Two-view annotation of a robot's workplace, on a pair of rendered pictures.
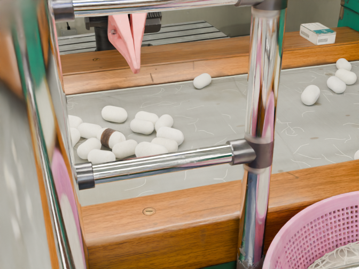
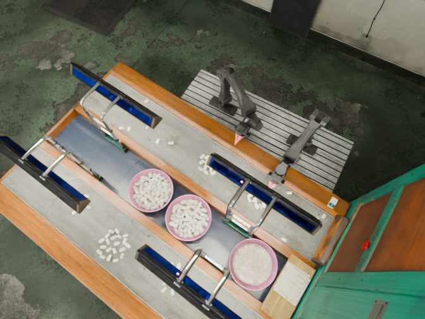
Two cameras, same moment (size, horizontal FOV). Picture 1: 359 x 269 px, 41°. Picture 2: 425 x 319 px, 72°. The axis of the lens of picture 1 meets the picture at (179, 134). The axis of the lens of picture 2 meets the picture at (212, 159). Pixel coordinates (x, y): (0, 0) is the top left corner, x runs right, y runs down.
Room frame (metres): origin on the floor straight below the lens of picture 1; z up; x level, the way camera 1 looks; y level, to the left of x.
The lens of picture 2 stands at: (0.03, -0.08, 2.45)
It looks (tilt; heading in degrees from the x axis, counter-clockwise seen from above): 69 degrees down; 50
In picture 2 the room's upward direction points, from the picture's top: straight up
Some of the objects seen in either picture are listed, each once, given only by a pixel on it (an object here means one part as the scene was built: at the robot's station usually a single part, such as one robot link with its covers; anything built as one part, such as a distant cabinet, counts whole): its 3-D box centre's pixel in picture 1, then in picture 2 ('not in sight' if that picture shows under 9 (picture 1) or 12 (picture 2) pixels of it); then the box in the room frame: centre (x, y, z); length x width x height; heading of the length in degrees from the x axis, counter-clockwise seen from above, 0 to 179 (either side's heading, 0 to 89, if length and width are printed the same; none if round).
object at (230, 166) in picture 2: not in sight; (262, 190); (0.45, 0.05, 1.08); 0.62 x 0.08 x 0.07; 105
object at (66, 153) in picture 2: not in sight; (65, 169); (-0.26, 0.87, 0.90); 0.20 x 0.19 x 0.45; 105
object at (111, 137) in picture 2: not in sight; (113, 118); (0.13, 0.97, 0.90); 0.20 x 0.19 x 0.45; 105
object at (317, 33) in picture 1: (317, 33); (332, 202); (0.81, -0.24, 0.78); 0.06 x 0.04 x 0.02; 15
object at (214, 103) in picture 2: not in sight; (223, 103); (0.79, 0.71, 0.71); 0.20 x 0.07 x 0.08; 110
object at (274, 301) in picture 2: not in sight; (288, 288); (0.28, -0.40, 0.77); 0.33 x 0.15 x 0.01; 15
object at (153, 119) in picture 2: not in sight; (113, 92); (0.21, 0.99, 1.08); 0.62 x 0.08 x 0.07; 105
